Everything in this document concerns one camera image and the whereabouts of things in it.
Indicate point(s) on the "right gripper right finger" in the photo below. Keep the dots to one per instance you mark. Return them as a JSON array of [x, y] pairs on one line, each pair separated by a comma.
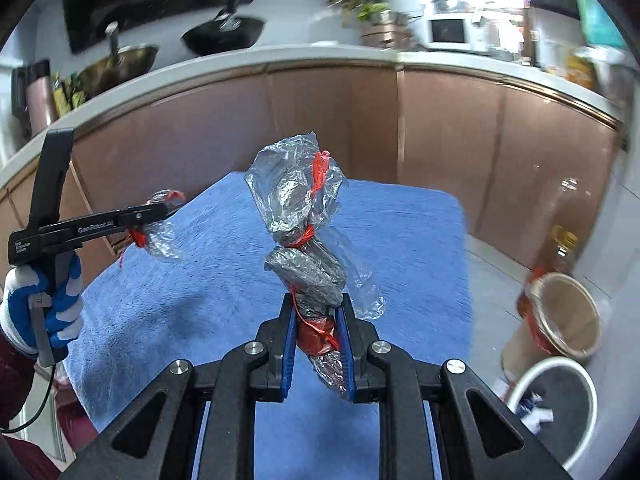
[[436, 421]]

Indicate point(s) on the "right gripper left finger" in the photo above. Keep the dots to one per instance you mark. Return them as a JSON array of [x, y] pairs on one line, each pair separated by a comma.
[[197, 421]]

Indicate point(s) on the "small clear plastic scrap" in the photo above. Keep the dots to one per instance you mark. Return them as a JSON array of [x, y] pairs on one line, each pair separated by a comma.
[[156, 238]]

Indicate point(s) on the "clear plastic bag red tie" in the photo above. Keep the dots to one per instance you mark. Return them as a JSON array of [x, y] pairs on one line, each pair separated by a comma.
[[295, 184]]

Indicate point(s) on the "white tissue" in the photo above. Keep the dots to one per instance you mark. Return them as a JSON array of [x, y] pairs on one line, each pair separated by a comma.
[[532, 414]]

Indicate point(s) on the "dark red sleeve forearm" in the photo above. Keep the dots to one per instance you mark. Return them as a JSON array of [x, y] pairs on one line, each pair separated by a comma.
[[19, 459]]

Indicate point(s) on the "white rimmed trash bin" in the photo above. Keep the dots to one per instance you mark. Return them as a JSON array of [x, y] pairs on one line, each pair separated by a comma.
[[569, 391]]

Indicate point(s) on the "brown kitchen cabinet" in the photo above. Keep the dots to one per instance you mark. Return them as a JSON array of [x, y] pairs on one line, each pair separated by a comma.
[[520, 158]]

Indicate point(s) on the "left blue white gloved hand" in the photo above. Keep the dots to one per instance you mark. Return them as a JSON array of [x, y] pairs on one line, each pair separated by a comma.
[[28, 310]]

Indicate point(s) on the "blue towel mat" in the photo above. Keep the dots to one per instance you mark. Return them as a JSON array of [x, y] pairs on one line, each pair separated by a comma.
[[142, 313]]

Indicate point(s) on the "pink thermos bottle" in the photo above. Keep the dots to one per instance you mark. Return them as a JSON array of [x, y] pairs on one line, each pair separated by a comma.
[[39, 95]]

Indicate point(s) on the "wooden bucket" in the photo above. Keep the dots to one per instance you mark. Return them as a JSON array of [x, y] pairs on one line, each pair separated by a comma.
[[562, 317]]

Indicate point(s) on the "brass pot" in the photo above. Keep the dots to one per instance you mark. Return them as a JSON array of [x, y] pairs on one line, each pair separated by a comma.
[[120, 65]]

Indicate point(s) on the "cooking oil bottle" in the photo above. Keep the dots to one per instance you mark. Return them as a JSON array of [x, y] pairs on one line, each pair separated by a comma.
[[557, 253]]

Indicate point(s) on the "black wok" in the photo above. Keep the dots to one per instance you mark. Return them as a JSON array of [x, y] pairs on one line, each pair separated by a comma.
[[227, 31]]

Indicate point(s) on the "brown rice cooker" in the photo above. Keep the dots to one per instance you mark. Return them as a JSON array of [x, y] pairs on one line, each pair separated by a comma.
[[386, 36]]

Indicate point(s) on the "green potted vegetable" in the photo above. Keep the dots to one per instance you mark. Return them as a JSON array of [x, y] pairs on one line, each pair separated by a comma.
[[367, 11]]

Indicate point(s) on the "white microwave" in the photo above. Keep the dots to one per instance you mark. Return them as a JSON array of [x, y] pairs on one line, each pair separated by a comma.
[[461, 32]]

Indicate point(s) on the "teal plastic bag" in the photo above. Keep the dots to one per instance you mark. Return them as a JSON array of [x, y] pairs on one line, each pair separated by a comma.
[[597, 26]]

